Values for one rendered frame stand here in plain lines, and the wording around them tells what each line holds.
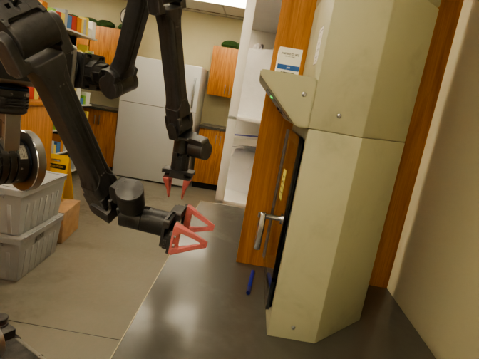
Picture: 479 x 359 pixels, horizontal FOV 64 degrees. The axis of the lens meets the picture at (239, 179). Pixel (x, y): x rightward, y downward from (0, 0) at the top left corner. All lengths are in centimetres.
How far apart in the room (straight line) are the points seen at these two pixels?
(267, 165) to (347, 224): 40
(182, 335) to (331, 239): 38
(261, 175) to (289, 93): 44
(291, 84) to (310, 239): 33
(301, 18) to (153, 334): 90
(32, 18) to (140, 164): 533
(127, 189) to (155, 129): 506
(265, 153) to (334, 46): 47
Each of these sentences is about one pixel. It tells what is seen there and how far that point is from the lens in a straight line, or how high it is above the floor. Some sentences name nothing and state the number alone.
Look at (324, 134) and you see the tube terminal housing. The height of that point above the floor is 140.
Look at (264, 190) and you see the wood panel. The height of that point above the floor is 119.
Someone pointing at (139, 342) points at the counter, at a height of 94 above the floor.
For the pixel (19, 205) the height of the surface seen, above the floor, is 55.
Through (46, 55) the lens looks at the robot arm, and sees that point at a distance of 75.
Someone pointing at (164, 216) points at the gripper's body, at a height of 117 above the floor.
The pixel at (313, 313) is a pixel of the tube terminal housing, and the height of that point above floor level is 101.
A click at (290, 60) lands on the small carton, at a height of 155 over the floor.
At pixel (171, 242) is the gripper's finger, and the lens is 81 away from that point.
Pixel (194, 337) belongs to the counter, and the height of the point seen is 94.
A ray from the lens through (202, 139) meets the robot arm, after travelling 120.
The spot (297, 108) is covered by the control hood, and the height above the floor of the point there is 145.
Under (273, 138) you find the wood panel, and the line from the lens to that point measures 116.
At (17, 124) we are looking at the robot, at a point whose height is 126.
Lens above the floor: 144
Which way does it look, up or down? 12 degrees down
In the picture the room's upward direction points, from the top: 10 degrees clockwise
